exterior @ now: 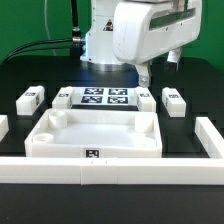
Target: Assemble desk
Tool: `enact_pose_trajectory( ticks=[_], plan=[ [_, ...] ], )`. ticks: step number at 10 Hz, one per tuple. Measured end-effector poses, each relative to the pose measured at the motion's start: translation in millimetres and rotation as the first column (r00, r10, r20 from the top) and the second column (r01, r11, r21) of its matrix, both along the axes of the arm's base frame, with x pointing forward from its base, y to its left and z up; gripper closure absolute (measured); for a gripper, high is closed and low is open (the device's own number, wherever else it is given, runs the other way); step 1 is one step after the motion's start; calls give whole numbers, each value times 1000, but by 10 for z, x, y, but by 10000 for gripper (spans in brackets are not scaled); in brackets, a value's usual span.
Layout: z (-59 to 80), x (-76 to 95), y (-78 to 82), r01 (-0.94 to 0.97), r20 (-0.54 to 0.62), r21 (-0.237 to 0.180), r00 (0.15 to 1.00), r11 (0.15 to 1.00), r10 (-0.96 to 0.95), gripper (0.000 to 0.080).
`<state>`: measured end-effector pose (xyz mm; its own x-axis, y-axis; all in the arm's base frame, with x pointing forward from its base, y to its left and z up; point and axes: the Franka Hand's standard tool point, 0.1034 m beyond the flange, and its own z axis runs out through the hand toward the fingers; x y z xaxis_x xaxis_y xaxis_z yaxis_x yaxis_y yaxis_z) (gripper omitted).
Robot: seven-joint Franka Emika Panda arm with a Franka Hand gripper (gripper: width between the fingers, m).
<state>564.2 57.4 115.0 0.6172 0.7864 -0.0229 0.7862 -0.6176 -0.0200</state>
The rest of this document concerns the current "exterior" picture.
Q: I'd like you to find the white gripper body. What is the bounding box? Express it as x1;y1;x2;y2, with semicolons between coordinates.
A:
113;0;202;65

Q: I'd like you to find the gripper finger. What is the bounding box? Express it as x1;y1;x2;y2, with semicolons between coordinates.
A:
135;63;151;88
164;47;182;72

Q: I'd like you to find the white desk top tray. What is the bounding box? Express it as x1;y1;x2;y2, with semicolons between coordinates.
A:
24;109;162;158

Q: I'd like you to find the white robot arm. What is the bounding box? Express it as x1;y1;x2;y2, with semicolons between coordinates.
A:
81;0;202;87

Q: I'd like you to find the white marker plate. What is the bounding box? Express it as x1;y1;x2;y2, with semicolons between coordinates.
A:
72;87;136;106

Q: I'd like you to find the white left fence piece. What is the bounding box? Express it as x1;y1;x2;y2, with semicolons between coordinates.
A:
0;115;9;142

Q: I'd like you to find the black vertical cable connector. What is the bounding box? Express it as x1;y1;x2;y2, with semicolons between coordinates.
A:
71;0;81;36

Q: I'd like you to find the white front fence wall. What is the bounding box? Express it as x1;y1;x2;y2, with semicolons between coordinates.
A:
0;157;224;185

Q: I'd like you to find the black cable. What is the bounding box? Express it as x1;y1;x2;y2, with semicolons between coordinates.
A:
2;38;86;63

